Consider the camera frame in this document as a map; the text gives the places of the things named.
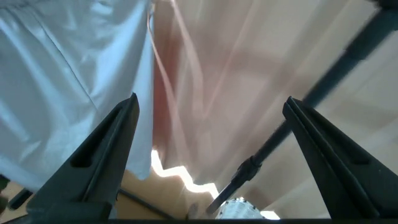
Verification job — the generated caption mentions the pale grey shorts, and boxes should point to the pale grey shorts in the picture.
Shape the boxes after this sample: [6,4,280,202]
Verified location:
[0,0,155,191]

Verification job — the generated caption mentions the pink clothes hanger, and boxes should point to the pink clothes hanger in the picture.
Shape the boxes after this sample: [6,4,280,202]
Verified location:
[147,0,206,156]

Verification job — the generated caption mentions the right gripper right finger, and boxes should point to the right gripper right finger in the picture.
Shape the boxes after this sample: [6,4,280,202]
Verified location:
[282,96,398,219]

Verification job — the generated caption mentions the beige curtain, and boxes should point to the beige curtain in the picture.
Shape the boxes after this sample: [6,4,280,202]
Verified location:
[152,0,398,220]

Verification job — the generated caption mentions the white laundry basket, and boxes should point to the white laundry basket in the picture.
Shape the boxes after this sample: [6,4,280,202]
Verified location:
[217,197,266,220]

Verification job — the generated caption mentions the black clothes rack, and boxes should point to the black clothes rack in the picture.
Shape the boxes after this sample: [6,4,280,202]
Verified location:
[7,0,398,220]

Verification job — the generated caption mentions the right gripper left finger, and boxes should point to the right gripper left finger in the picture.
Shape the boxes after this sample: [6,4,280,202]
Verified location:
[26,92,140,222]

